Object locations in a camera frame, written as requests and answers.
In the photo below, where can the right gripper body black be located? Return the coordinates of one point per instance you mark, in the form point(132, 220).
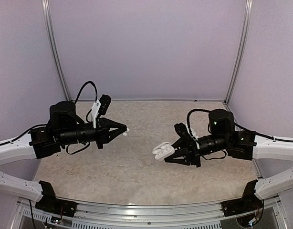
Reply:
point(193, 150)

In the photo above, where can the aluminium corner post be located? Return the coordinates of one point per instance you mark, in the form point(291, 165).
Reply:
point(54, 49)
point(240, 51)

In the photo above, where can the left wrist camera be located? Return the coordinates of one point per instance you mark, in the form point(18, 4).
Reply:
point(98, 109)

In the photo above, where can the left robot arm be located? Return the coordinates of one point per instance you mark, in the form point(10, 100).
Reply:
point(63, 129)

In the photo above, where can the left aluminium corner post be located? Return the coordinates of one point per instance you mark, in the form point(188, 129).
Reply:
point(54, 49)

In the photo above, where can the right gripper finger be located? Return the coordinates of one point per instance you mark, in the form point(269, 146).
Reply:
point(180, 156)
point(180, 144)

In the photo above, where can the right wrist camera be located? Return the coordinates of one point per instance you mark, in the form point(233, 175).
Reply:
point(192, 133)

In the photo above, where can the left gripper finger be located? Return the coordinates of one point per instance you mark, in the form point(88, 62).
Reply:
point(113, 124)
point(111, 135)

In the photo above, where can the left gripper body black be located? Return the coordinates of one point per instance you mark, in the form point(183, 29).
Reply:
point(101, 131)

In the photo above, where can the white earbud charging case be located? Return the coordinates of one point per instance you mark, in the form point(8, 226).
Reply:
point(163, 150)

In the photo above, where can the curved aluminium front rail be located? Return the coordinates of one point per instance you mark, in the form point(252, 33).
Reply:
point(89, 215)

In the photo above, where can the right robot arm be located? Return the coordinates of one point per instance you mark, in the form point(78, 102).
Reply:
point(244, 144)

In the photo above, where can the right aluminium corner post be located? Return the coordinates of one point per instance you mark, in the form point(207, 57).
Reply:
point(240, 51)

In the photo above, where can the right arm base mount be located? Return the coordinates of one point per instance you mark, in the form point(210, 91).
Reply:
point(246, 203)

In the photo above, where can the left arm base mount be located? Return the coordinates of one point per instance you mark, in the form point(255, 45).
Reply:
point(50, 203)

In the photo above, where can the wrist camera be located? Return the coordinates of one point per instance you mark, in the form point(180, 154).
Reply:
point(98, 109)
point(192, 133)

